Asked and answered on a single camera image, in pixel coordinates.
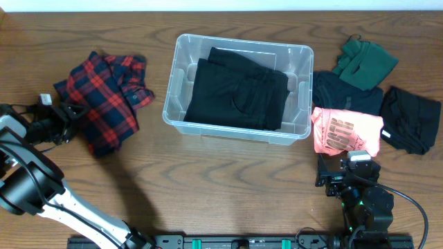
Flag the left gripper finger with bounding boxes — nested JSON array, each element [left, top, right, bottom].
[[61, 122, 78, 143], [60, 102, 90, 121]]

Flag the red navy plaid shirt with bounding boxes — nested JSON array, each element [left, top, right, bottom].
[[53, 51, 155, 157]]

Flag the black pants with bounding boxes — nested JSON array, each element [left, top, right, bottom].
[[183, 47, 289, 131]]

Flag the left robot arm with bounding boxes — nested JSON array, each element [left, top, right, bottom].
[[1, 103, 156, 248]]

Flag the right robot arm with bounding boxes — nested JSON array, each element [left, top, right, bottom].
[[315, 151, 394, 238]]

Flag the pink printed t-shirt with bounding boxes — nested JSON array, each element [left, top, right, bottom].
[[311, 107, 383, 157]]

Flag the black folded garment right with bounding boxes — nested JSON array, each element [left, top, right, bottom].
[[379, 86, 442, 155]]

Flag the dark navy folded shirt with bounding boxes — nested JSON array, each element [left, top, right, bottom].
[[312, 71, 383, 116]]

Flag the clear plastic storage bin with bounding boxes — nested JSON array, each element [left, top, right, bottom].
[[162, 34, 314, 145]]

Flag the green folded garment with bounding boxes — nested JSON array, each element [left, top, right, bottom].
[[332, 35, 399, 91]]

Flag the right black cable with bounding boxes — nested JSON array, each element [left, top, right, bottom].
[[375, 182, 430, 249]]

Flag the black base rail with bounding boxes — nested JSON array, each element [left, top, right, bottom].
[[67, 234, 415, 249]]

